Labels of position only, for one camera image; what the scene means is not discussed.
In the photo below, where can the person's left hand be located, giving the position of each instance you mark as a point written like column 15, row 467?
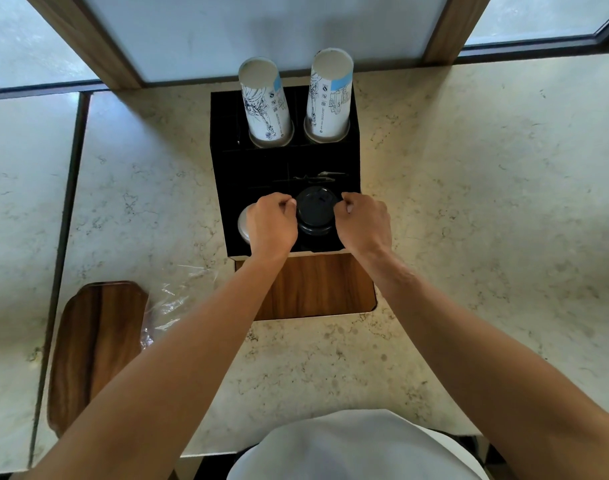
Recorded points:
column 269, row 227

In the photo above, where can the person's right hand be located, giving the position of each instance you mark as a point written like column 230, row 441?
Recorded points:
column 365, row 227

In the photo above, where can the person's left fingers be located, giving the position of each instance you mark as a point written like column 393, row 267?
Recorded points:
column 283, row 202

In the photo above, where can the person's right fingers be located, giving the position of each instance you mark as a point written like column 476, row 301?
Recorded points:
column 347, row 203

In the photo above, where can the stack of black cup lids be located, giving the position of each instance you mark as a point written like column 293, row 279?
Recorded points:
column 317, row 209

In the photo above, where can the person's right forearm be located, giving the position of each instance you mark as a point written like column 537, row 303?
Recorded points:
column 484, row 364

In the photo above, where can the person's left forearm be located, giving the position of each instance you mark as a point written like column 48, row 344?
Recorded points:
column 184, row 364

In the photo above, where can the clear wrapped stirrers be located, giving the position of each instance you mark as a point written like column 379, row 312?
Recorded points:
column 320, row 174

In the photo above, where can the black cup organizer box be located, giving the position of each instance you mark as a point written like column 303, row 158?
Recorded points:
column 254, row 169

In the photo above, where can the stack of white cup lids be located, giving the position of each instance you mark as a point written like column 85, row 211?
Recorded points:
column 244, row 224

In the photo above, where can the wooden counter hatch panel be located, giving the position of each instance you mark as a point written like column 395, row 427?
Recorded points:
column 314, row 287

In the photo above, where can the stack of printed paper cups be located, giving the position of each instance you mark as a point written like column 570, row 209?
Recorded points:
column 328, row 99
column 267, row 109

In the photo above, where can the clear plastic wrap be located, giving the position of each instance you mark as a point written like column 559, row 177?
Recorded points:
column 177, row 299

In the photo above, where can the wooden serving board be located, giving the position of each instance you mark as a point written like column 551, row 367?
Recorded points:
column 97, row 344

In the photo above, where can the person's white shirt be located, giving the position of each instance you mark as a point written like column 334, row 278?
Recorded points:
column 354, row 449

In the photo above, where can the wooden window post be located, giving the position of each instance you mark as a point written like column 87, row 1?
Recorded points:
column 457, row 27
column 87, row 39

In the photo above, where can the dark window frame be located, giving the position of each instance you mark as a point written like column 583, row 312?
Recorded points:
column 39, row 89
column 539, row 44

